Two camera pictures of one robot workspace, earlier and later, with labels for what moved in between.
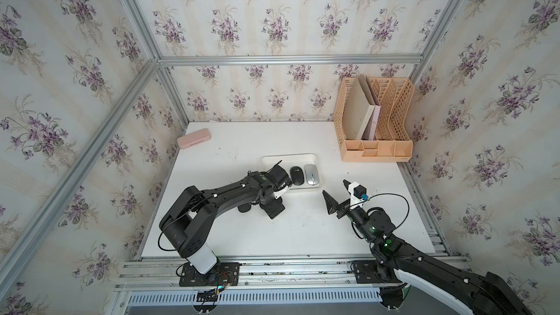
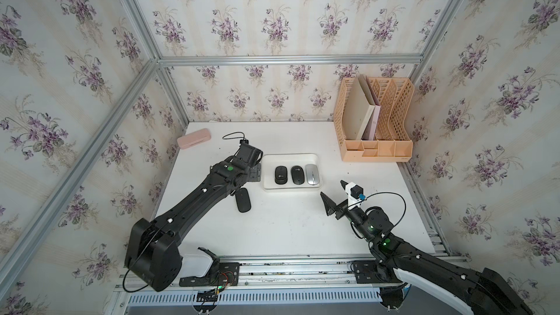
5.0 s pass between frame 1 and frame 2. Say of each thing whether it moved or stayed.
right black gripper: stayed
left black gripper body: moved
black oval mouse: stayed
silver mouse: stayed
